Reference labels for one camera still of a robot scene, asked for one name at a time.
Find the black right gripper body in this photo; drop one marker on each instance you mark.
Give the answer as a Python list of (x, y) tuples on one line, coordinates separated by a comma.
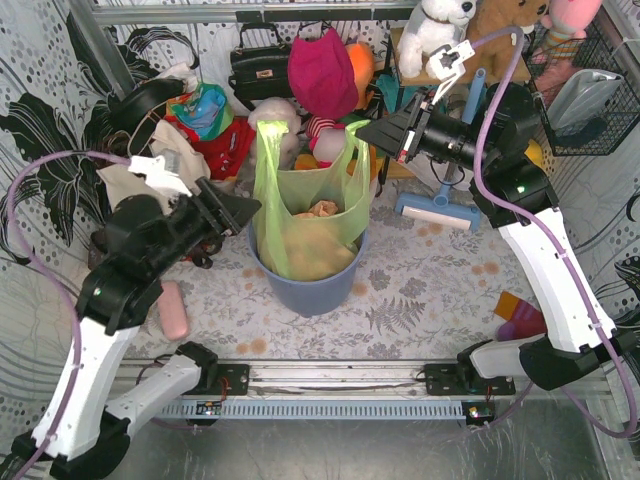
[(413, 130)]

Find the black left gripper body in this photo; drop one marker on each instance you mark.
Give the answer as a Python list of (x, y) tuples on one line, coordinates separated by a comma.
[(212, 205)]

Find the green trash bag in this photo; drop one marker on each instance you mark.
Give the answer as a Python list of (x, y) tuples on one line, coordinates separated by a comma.
[(310, 249)]

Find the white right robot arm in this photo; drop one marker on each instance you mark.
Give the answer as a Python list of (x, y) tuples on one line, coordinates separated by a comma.
[(517, 198)]

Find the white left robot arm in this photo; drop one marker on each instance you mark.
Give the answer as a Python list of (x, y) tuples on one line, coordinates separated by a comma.
[(85, 434)]

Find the cream canvas tote bag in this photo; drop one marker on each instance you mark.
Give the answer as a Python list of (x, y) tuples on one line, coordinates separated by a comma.
[(180, 159)]

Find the magenta cloth bag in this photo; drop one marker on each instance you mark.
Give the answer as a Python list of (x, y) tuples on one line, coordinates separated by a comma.
[(321, 76)]

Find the blue trash bin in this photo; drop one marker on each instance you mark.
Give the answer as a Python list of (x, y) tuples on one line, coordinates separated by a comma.
[(316, 297)]

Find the teal folded cloth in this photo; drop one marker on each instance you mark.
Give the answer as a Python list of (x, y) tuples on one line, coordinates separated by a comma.
[(389, 87)]

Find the red cloth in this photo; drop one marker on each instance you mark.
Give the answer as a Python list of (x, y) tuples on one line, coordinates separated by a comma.
[(225, 154)]

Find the white pink plush doll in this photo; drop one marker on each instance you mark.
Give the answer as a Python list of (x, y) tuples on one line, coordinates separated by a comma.
[(327, 139)]

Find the blue lint roller mop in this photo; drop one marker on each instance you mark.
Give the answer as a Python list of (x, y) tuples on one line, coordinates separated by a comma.
[(439, 209)]

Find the orange plush toy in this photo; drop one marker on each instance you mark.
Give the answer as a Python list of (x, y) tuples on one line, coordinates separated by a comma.
[(362, 60)]

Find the crumpled brown paper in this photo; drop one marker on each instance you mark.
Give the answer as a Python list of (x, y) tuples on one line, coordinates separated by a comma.
[(323, 208)]

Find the pink case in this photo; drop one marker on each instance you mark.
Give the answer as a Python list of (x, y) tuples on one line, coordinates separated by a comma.
[(172, 312)]

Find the brown bear plush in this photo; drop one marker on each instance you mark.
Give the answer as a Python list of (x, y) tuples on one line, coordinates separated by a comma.
[(492, 16)]

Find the colourful scarf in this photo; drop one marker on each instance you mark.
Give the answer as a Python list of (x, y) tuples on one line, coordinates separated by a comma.
[(202, 115)]

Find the white lamb plush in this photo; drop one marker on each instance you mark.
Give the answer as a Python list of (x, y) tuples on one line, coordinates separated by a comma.
[(280, 109)]

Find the white dog plush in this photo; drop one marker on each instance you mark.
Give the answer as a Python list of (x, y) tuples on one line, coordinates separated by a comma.
[(432, 25)]

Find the black hat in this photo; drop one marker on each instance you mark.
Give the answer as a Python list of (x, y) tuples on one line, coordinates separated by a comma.
[(128, 113)]

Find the black leather handbag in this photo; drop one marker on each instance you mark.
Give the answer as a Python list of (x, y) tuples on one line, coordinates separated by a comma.
[(260, 73)]

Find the silver foil pouch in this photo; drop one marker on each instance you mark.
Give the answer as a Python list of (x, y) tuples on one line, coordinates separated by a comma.
[(582, 97)]

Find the pink plush toy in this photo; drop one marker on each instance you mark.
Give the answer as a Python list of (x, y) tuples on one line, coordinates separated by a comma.
[(565, 25)]

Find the purple orange sock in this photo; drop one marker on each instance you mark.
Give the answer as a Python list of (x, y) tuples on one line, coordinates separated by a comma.
[(521, 320)]

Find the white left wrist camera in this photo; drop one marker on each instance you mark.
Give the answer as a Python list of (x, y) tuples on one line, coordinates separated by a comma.
[(161, 173)]

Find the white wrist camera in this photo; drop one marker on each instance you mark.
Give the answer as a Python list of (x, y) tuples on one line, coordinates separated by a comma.
[(447, 65), (161, 173)]

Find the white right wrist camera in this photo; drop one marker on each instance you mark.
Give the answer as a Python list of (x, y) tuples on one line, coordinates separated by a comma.
[(447, 65)]

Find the black frame wooden shelf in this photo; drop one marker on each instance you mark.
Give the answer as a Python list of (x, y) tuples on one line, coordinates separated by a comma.
[(517, 104)]

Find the black wire basket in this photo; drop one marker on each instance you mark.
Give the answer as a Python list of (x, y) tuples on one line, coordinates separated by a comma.
[(603, 133)]

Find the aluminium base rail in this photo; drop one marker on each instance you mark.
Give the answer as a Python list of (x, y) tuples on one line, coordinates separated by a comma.
[(402, 390)]

